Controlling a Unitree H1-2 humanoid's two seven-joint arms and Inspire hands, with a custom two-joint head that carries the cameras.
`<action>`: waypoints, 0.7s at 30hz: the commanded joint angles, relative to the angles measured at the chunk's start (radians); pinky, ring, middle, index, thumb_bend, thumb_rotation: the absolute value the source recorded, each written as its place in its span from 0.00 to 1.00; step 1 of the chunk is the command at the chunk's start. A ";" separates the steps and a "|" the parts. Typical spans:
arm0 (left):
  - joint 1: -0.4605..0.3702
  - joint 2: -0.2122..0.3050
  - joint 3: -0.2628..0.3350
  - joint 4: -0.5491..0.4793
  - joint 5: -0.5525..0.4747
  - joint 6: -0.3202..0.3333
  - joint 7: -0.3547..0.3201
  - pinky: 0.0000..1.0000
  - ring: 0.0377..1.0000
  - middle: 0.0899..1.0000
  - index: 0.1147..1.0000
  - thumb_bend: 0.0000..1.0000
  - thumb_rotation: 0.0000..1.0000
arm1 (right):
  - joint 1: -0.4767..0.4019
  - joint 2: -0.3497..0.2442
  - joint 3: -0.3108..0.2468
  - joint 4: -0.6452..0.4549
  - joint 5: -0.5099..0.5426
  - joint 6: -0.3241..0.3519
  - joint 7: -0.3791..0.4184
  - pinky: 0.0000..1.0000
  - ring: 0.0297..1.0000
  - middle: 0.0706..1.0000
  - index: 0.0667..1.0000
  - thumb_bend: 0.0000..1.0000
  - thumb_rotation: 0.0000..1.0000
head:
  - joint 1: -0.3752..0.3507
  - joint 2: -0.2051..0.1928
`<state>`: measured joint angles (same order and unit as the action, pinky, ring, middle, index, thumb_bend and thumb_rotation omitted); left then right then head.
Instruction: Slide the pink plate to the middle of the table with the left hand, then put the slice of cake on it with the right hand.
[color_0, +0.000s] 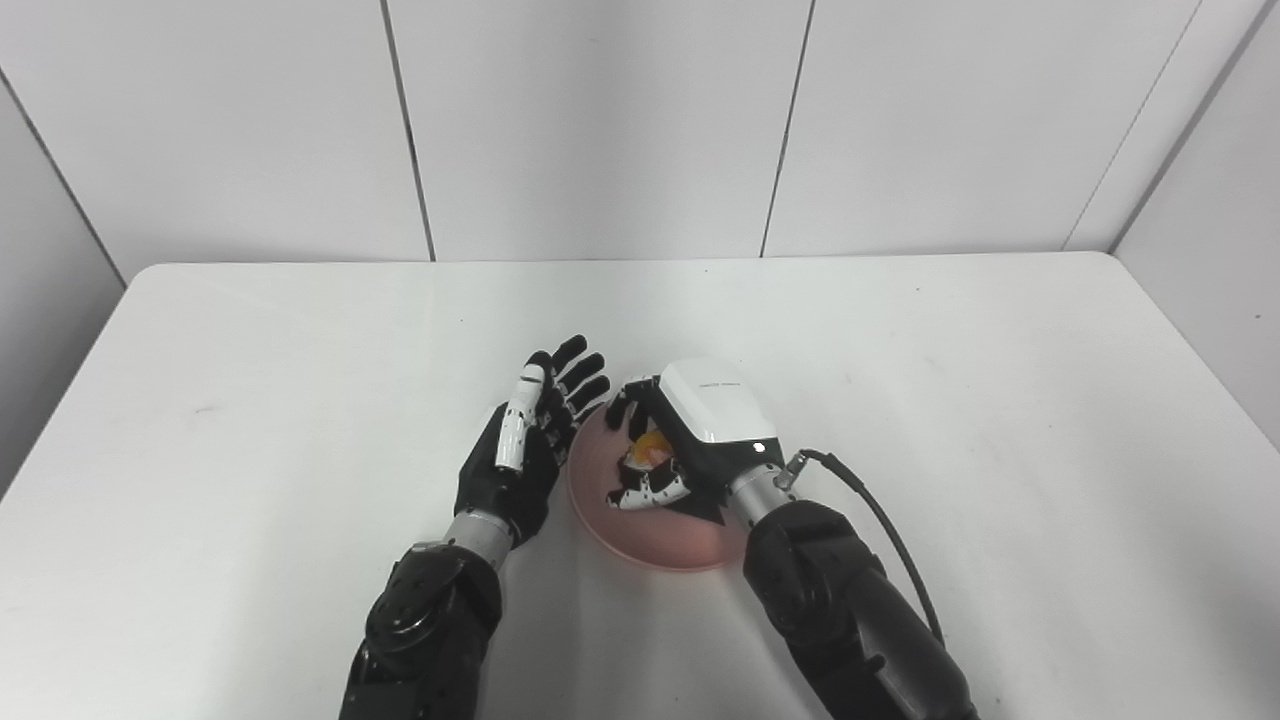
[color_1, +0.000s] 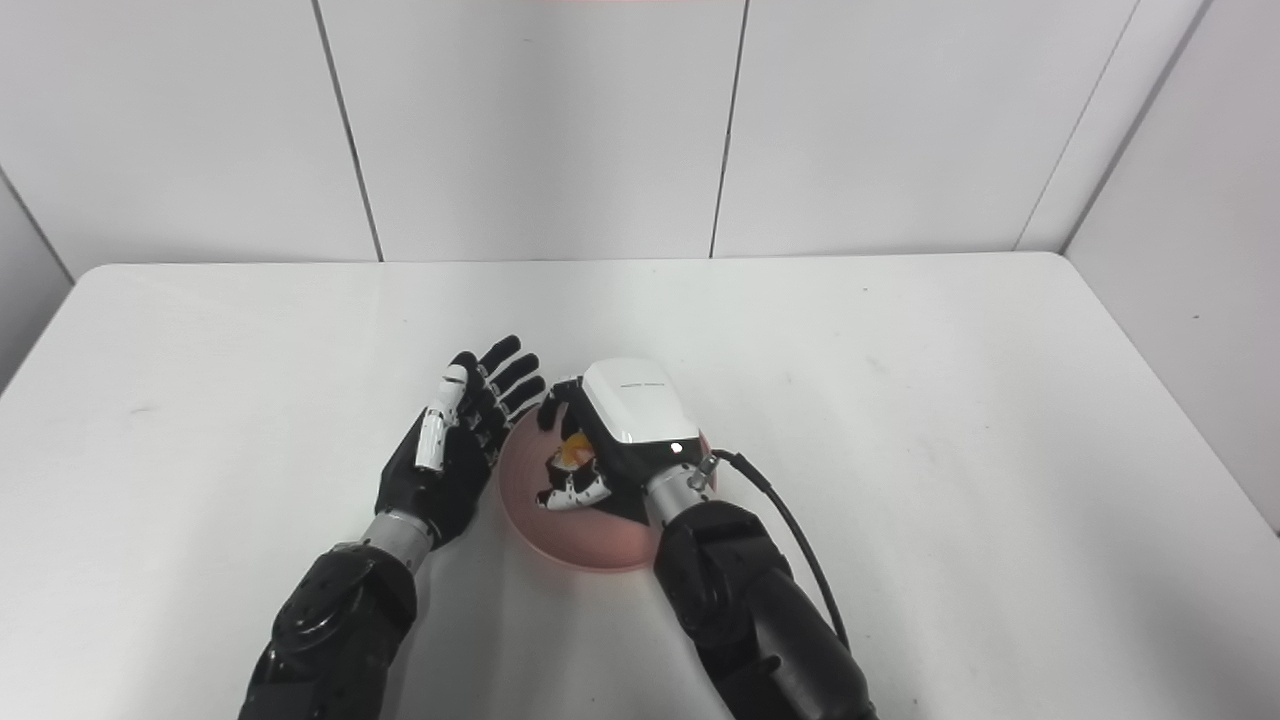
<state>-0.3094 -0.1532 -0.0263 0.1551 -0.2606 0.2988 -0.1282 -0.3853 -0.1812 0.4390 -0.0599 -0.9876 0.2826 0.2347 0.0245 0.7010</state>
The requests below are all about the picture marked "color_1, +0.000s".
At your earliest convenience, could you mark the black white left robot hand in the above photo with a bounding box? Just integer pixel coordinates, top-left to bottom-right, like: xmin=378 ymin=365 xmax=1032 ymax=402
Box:
xmin=375 ymin=335 xmax=547 ymax=549

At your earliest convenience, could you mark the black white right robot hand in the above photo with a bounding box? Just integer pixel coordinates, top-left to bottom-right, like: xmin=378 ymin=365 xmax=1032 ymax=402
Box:
xmin=535 ymin=357 xmax=702 ymax=526

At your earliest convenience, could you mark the cake slice with fruit topping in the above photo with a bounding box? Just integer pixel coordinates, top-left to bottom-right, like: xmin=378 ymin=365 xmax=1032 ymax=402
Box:
xmin=555 ymin=431 xmax=602 ymax=473

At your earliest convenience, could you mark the pink round plate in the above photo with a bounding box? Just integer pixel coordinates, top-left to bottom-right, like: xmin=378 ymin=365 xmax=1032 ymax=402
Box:
xmin=498 ymin=404 xmax=717 ymax=573

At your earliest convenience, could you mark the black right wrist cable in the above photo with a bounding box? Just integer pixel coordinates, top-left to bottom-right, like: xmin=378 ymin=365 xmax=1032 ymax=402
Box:
xmin=709 ymin=449 xmax=852 ymax=653

